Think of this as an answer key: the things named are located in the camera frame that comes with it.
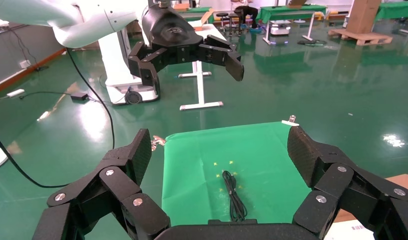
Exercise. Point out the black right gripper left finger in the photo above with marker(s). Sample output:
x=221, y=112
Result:
x=117, y=185

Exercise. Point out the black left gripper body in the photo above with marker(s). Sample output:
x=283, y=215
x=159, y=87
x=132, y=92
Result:
x=170, y=30

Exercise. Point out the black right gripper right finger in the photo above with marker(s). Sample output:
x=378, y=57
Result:
x=336, y=185

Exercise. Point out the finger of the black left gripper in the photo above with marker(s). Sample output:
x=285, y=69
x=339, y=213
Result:
x=145, y=71
x=220, y=53

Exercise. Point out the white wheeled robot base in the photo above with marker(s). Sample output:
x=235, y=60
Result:
x=116, y=66

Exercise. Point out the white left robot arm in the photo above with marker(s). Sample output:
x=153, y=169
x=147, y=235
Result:
x=74, y=23

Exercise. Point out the tall brown cardboard box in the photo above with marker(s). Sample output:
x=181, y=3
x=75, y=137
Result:
x=363, y=15

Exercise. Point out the black round stool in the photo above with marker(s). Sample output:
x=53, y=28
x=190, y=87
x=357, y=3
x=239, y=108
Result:
x=222, y=15
x=235, y=20

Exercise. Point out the white metal leg table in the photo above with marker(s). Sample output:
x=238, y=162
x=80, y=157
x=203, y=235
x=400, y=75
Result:
x=199, y=86

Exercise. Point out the white printed paper sheet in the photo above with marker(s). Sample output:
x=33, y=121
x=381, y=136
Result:
x=346, y=232

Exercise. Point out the person in dark clothes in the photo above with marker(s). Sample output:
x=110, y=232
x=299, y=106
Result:
x=248, y=13

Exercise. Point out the silver metal clip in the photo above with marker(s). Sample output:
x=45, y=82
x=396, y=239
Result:
x=158, y=141
x=290, y=122

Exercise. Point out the small white mobile robot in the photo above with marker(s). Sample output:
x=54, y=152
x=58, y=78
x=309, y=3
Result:
x=280, y=28

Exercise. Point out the black power adapter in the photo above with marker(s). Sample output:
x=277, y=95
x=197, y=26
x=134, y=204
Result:
x=79, y=96

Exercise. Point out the green table cloth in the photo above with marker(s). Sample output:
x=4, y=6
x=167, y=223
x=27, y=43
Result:
x=190, y=185

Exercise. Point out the green cloth covered table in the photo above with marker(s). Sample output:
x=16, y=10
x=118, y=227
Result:
x=396, y=10
x=290, y=11

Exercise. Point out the white power strip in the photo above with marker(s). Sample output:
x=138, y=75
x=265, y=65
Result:
x=15, y=93

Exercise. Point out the wooden pallet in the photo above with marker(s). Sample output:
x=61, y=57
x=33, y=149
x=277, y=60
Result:
x=359, y=37

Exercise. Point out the white wall socket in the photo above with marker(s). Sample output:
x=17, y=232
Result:
x=25, y=64

